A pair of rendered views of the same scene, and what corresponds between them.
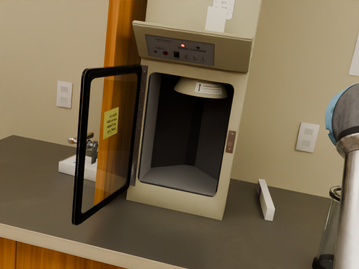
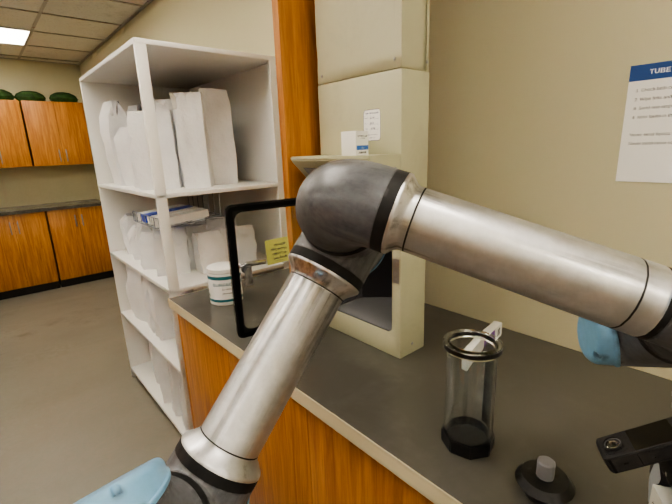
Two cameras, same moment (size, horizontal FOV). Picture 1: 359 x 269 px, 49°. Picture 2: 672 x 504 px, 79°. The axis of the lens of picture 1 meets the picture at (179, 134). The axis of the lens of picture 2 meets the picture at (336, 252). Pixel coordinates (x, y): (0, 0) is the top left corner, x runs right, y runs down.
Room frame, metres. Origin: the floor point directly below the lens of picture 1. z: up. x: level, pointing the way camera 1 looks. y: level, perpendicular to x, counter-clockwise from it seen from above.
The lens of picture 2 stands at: (0.22, -0.70, 1.53)
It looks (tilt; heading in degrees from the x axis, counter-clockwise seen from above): 14 degrees down; 39
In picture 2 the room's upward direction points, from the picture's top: 2 degrees counter-clockwise
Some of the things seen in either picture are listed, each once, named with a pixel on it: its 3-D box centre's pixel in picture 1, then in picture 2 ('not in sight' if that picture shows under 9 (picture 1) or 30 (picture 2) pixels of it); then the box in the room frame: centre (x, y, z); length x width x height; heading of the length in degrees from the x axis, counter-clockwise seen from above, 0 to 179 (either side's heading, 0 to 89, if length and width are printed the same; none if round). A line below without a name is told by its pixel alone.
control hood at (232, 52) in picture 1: (192, 47); (341, 174); (1.11, 0.00, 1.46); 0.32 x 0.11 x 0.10; 80
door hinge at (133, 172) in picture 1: (137, 128); not in sight; (1.18, 0.13, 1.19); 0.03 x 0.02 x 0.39; 80
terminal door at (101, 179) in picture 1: (109, 139); (279, 265); (1.03, 0.19, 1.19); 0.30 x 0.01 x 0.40; 162
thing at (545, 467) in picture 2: not in sight; (544, 476); (0.88, -0.60, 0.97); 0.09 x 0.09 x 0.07
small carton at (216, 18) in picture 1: (216, 20); (354, 143); (1.10, -0.06, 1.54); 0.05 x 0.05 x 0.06; 86
